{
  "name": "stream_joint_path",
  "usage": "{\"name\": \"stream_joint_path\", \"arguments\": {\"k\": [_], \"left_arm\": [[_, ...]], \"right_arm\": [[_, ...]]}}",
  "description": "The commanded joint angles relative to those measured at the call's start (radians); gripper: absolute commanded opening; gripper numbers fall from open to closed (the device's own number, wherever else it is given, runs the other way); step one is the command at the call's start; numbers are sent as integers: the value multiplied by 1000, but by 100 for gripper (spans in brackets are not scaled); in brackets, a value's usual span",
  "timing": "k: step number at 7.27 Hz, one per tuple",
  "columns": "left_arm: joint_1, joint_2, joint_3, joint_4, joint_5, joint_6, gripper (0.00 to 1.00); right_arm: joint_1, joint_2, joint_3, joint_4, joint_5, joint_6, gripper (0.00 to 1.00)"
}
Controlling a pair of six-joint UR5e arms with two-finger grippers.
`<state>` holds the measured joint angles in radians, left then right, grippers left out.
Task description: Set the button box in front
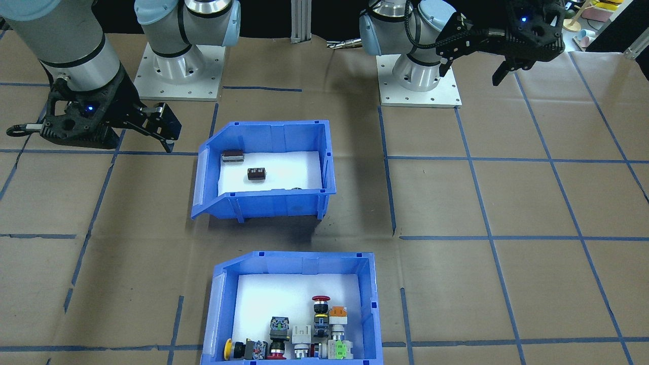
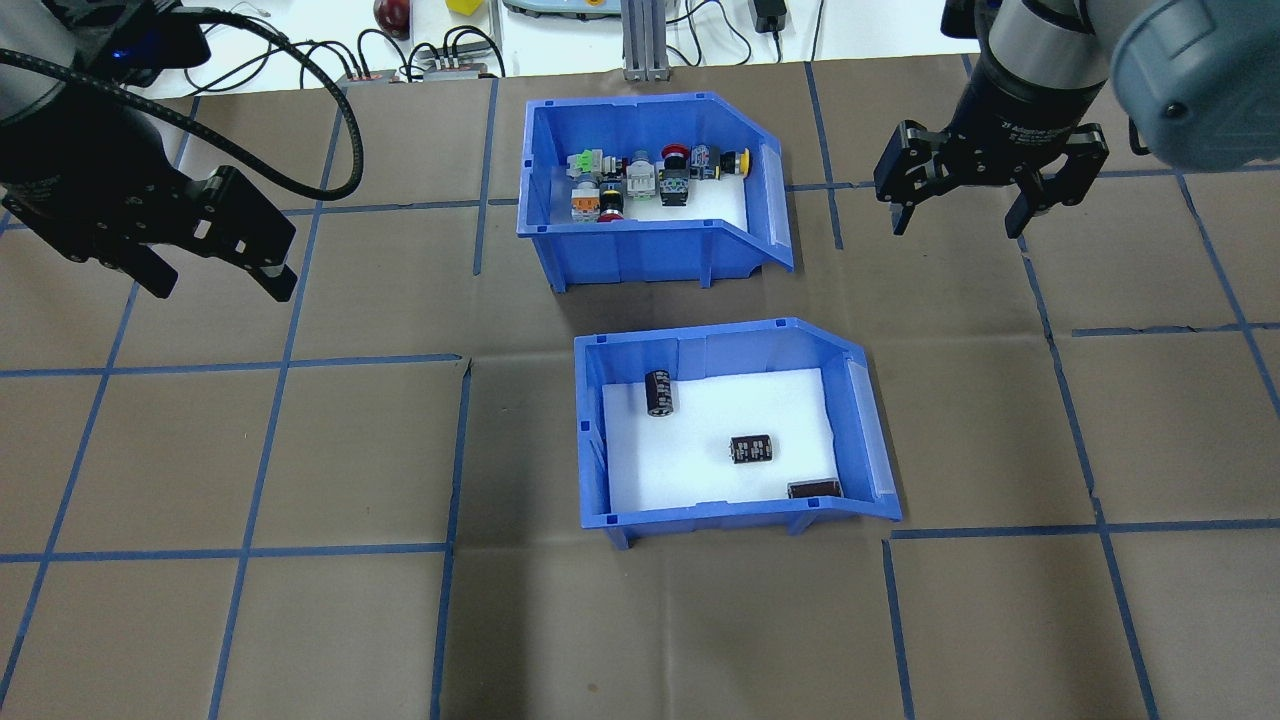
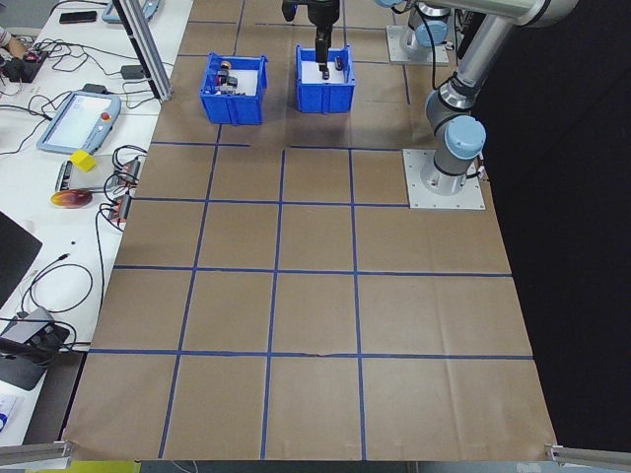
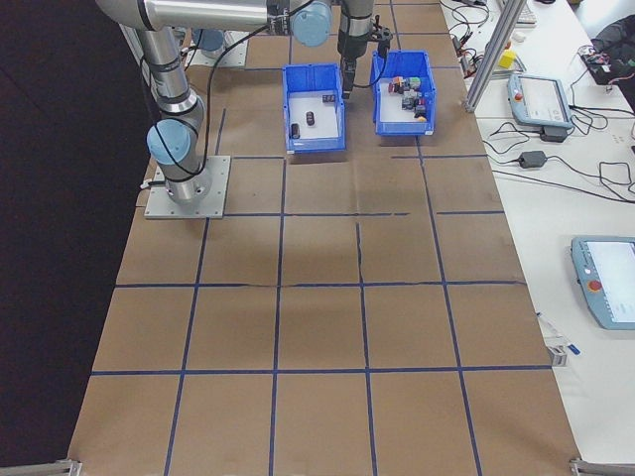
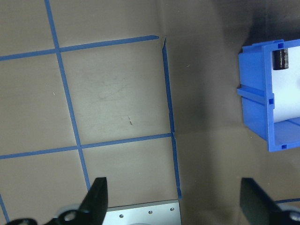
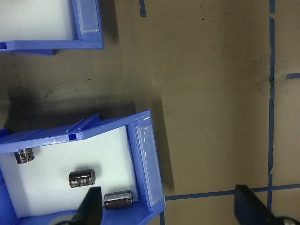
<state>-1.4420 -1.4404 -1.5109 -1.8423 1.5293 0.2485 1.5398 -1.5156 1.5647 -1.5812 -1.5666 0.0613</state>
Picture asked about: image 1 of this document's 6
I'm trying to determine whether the blue bin with capacitors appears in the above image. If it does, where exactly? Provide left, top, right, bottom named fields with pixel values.
left=191, top=120, right=337, bottom=224

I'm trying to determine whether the blue bin with buttons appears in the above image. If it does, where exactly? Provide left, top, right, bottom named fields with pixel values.
left=200, top=251, right=380, bottom=365

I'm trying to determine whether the pink box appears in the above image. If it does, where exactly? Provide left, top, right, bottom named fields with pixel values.
left=581, top=4, right=611, bottom=22

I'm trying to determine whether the yellow mushroom push button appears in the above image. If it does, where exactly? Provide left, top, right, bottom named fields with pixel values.
left=224, top=338, right=268, bottom=361

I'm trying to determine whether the red mushroom push button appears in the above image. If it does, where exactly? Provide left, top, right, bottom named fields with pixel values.
left=311, top=295, right=330, bottom=338

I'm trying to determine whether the white side table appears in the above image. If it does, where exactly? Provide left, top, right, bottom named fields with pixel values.
left=558, top=0, right=649, bottom=51

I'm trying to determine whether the wooden toy stand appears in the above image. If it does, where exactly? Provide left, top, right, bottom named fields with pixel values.
left=563, top=3, right=585, bottom=32

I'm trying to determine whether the aluminium bar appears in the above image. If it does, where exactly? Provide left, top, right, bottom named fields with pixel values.
left=624, top=40, right=649, bottom=60

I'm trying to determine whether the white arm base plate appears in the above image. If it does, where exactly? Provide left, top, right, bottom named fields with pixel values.
left=376, top=51, right=462, bottom=108
left=133, top=42, right=226, bottom=101

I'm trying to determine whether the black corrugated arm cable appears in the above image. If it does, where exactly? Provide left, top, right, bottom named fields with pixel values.
left=406, top=0, right=508, bottom=51

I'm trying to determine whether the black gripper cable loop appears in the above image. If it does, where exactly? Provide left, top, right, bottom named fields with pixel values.
left=6, top=123, right=46, bottom=137

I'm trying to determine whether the short aluminium extrusion post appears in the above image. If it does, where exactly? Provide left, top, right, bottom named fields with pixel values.
left=291, top=0, right=311, bottom=44

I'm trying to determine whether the black switch with red button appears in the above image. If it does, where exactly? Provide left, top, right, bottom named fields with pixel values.
left=268, top=316, right=290, bottom=360

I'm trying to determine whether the white contact block switch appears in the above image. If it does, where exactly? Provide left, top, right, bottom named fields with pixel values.
left=292, top=324, right=311, bottom=358

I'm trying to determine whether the orange and white switch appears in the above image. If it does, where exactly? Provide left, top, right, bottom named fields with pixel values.
left=328, top=306, right=348, bottom=341

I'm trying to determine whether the green and white switch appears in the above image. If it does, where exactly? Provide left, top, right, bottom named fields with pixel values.
left=327, top=340, right=354, bottom=360

